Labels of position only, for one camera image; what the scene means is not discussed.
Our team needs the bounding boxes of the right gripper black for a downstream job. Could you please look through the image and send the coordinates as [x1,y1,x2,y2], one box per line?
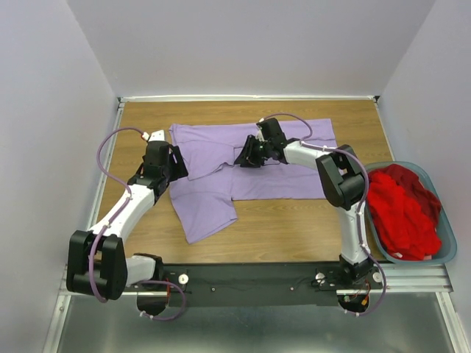
[233,135,272,168]

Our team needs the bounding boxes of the purple t shirt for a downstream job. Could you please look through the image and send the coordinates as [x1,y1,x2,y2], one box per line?
[169,124,325,243]

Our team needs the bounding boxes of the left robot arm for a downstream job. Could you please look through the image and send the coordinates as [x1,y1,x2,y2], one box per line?
[66,140,188,302]

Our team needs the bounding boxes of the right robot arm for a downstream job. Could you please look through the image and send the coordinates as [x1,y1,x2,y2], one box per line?
[235,117,387,290]

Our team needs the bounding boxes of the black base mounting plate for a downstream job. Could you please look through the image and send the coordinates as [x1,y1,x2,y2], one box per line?
[136,262,383,317]

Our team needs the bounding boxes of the dark red t shirt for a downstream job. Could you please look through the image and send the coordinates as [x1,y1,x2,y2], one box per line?
[395,168,442,228]

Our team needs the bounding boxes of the teal plastic basket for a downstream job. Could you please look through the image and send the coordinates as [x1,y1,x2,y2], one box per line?
[365,161,457,266]

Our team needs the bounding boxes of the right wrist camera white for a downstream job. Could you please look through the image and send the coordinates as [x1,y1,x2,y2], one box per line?
[255,123,265,141]

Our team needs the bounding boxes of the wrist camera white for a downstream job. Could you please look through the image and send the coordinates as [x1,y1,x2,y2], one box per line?
[141,129,166,143]
[255,123,265,141]

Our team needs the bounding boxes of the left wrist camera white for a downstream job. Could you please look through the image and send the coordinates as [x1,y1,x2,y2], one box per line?
[141,129,166,143]

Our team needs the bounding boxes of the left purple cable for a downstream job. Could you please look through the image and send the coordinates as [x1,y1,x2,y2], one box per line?
[88,126,188,321]

